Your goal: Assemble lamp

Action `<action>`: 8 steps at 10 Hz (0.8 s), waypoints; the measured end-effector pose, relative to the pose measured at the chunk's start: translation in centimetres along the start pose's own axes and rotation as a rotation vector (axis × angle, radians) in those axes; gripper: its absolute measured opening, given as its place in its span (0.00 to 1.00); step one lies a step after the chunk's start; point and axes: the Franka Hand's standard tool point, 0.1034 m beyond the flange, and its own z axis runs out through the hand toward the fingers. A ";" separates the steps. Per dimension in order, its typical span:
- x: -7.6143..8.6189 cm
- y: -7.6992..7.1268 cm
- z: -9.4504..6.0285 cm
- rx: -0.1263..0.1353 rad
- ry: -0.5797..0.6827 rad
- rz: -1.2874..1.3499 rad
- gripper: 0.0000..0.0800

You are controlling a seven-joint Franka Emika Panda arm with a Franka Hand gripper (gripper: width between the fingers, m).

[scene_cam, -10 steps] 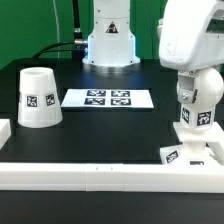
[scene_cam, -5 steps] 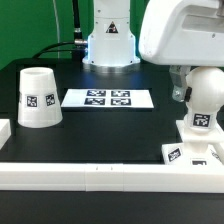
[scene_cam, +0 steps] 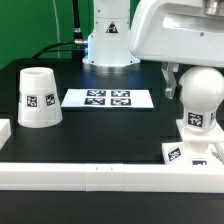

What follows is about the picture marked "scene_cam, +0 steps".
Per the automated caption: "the white fence bar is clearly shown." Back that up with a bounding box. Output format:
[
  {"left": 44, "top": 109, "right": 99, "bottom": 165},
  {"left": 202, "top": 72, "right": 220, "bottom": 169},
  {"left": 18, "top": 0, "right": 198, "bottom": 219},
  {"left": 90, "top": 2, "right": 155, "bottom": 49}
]
[
  {"left": 0, "top": 119, "right": 11, "bottom": 150},
  {"left": 210, "top": 143, "right": 224, "bottom": 165},
  {"left": 0, "top": 163, "right": 224, "bottom": 193}
]

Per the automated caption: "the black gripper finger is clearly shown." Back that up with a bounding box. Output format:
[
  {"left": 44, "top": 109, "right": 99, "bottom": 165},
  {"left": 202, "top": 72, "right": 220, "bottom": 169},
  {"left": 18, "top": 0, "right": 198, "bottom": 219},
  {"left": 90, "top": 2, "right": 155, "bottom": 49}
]
[{"left": 161, "top": 62, "right": 182, "bottom": 99}]

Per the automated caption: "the white left fence bar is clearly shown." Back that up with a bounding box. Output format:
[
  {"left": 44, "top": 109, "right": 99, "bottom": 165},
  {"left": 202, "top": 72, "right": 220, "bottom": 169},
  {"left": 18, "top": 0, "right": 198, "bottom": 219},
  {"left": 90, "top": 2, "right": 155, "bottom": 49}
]
[{"left": 0, "top": 119, "right": 11, "bottom": 150}]

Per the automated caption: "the white front fence bar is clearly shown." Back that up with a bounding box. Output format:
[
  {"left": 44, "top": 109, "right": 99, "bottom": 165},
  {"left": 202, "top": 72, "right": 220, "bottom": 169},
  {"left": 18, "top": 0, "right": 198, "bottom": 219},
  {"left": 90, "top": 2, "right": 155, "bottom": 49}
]
[{"left": 0, "top": 163, "right": 224, "bottom": 193}]

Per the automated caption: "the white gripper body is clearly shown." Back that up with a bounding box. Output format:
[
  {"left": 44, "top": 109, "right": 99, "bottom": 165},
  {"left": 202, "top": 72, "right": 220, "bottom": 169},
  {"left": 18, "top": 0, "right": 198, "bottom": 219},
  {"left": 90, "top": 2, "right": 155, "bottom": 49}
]
[{"left": 130, "top": 0, "right": 224, "bottom": 67}]

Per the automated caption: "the white right fence bar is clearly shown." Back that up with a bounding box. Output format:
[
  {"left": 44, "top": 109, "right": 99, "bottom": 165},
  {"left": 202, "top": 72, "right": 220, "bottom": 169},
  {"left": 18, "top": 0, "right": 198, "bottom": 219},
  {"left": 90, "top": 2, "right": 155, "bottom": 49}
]
[{"left": 210, "top": 143, "right": 224, "bottom": 165}]

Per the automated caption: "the white lamp shade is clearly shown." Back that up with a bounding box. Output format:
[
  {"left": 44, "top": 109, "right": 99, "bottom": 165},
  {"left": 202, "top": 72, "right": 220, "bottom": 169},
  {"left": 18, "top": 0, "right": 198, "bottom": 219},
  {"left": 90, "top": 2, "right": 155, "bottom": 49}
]
[{"left": 18, "top": 67, "right": 62, "bottom": 128}]

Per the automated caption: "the white lamp base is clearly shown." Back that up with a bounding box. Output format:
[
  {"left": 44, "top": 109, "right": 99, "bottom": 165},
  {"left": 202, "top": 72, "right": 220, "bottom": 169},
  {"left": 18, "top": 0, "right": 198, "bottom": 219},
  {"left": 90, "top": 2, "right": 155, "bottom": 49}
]
[{"left": 162, "top": 119, "right": 224, "bottom": 167}]

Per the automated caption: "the black cable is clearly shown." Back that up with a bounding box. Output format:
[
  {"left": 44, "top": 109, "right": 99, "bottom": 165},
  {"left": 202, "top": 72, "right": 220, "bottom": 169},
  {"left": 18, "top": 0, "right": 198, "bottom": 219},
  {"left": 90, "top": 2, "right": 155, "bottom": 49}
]
[{"left": 32, "top": 0, "right": 89, "bottom": 60}]

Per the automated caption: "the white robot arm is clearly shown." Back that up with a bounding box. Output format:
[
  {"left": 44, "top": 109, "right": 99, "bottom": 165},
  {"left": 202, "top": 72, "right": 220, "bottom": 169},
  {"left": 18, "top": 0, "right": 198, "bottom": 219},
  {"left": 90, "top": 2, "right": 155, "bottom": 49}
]
[{"left": 83, "top": 0, "right": 224, "bottom": 98}]

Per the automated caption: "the white lamp bulb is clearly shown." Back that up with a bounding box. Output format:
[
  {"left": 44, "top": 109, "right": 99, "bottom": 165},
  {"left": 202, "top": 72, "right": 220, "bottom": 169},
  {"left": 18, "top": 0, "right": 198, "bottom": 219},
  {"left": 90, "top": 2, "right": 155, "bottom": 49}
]
[{"left": 179, "top": 66, "right": 224, "bottom": 132}]

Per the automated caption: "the white fiducial marker sheet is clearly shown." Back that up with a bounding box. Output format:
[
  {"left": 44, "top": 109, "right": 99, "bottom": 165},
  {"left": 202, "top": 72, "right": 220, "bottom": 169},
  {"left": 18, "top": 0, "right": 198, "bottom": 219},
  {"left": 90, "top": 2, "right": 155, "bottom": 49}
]
[{"left": 61, "top": 89, "right": 154, "bottom": 109}]

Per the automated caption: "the thin grey cable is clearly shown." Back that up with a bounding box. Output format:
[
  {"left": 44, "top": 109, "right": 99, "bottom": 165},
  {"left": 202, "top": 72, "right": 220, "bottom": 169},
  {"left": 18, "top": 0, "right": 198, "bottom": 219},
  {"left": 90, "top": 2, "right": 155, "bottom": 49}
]
[{"left": 52, "top": 0, "right": 62, "bottom": 60}]

